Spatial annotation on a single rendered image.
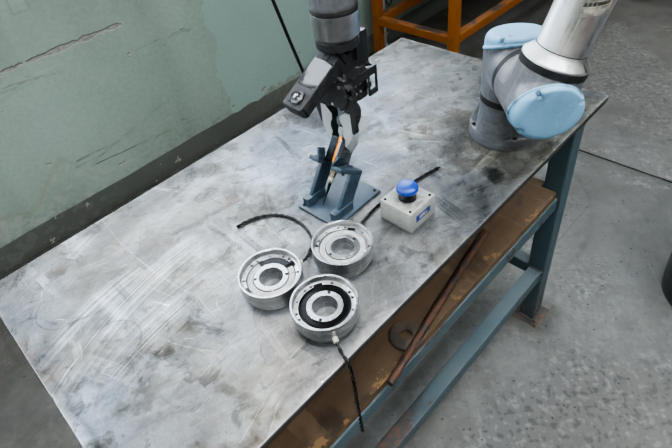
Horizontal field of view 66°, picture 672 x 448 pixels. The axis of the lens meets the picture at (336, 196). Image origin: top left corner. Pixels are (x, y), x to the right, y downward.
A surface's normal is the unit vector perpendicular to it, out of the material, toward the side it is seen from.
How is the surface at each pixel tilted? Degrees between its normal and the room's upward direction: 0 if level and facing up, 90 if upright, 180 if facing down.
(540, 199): 0
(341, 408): 0
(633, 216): 0
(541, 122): 97
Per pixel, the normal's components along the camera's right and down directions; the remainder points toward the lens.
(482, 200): -0.11, -0.75
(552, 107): 0.02, 0.75
